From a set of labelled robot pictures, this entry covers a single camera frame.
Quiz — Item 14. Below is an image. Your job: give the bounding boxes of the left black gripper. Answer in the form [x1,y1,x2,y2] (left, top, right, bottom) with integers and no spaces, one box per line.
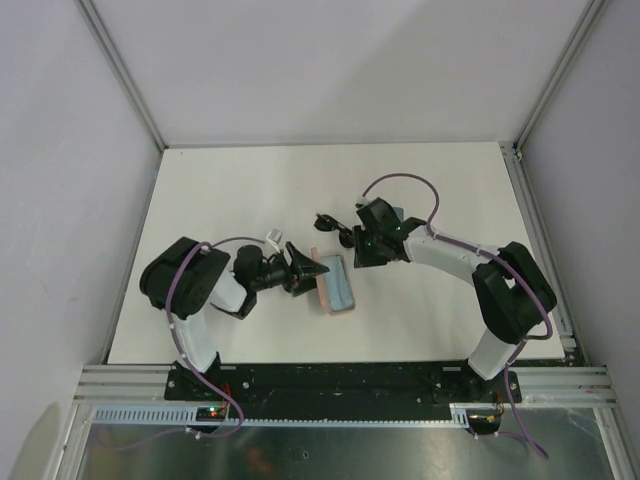
[250,241,328,295]

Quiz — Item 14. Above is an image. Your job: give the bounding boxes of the pink glasses case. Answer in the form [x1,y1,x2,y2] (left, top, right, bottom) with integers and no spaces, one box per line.
[311,247,356,316]

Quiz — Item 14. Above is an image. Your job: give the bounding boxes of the blue-grey glasses case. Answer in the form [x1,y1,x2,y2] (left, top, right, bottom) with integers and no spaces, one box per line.
[393,206,404,223]

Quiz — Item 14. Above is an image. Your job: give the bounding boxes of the small blue cloth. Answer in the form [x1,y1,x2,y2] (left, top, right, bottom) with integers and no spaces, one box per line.
[321,255,355,314]

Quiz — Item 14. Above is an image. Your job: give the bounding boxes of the brown thin-frame glasses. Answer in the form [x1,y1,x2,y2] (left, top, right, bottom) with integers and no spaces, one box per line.
[314,213,354,249]

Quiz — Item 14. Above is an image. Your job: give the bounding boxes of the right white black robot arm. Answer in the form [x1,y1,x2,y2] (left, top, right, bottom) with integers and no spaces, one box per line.
[353,198,557,401]

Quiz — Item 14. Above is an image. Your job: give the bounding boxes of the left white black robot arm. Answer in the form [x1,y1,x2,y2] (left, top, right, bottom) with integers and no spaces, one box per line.
[139,231,329,400]

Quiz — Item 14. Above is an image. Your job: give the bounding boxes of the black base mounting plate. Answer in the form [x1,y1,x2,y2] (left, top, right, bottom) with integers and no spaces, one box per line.
[164,361,522,418]

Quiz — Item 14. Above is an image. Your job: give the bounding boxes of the small circuit board with leds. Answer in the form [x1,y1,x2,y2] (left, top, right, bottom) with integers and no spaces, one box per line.
[195,406,228,422]

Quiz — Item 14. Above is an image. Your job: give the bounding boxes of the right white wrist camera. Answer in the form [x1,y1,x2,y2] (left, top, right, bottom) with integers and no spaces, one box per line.
[355,197,371,210]

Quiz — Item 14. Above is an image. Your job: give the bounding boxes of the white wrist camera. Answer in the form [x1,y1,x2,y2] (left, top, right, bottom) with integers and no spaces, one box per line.
[355,197,371,210]
[265,229,283,253]

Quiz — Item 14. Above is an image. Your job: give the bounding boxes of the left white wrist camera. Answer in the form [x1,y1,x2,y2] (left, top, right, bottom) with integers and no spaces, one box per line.
[265,229,283,253]

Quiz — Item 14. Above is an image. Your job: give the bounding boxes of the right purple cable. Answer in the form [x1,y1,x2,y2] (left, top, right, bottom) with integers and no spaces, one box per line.
[360,173,554,459]

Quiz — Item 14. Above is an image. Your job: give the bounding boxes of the purple cable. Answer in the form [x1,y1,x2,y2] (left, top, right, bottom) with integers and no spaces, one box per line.
[167,236,269,449]
[360,173,554,459]

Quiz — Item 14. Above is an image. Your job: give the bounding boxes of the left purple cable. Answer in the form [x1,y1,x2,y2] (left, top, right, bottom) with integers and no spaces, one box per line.
[167,236,269,449]

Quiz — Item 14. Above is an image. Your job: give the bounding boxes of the white slotted cable duct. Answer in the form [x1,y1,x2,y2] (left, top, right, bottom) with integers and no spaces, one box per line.
[92,404,477,428]

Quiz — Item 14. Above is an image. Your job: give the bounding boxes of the left aluminium frame post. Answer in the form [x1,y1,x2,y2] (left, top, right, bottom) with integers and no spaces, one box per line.
[74,0,167,154]

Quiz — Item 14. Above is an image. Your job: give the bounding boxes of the aluminium frame post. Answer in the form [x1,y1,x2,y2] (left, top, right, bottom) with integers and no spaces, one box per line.
[74,0,167,154]
[512,0,610,151]

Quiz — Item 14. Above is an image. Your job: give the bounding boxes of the right aluminium frame post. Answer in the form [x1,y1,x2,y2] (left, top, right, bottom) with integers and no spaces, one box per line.
[512,0,610,151]

